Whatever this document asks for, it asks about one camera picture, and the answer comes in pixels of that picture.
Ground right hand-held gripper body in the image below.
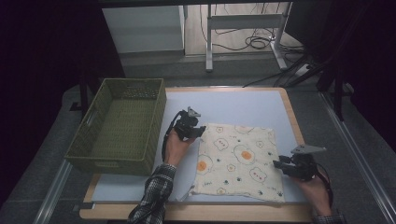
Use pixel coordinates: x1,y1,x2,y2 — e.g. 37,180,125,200
288,144,328,183

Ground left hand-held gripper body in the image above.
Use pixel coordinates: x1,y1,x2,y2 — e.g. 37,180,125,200
172,105,203,142

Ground cream egg print cloth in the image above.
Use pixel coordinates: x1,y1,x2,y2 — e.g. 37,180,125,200
176,122,286,204

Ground green woven basket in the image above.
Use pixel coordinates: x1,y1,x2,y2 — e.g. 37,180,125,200
64,77,168,177

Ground person's left hand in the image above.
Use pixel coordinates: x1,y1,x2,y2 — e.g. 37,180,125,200
163,128,197,168

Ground person's right hand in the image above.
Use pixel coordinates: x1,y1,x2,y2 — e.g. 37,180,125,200
291,173,332,217

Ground black metal stand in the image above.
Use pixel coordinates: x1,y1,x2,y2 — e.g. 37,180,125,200
69,73,105,120
317,52,356,123

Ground white power strip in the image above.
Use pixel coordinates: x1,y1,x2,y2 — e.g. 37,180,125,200
293,63,313,77

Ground white cabinet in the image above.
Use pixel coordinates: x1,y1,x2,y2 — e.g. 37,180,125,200
102,5,187,55

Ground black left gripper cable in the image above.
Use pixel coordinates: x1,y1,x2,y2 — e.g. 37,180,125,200
160,110,184,163

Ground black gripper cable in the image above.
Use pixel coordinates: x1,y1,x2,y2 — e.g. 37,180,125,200
315,162,334,209
160,110,184,163

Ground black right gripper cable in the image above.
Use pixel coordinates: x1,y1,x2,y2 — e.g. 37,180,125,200
315,162,334,209

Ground aluminium rail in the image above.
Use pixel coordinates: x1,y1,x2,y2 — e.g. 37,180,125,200
32,160,74,224
318,91,396,224

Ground black coiled floor cables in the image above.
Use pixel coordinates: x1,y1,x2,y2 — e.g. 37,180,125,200
198,2,304,54

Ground white metal desk frame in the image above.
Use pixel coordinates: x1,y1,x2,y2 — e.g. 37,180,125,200
205,1,294,74

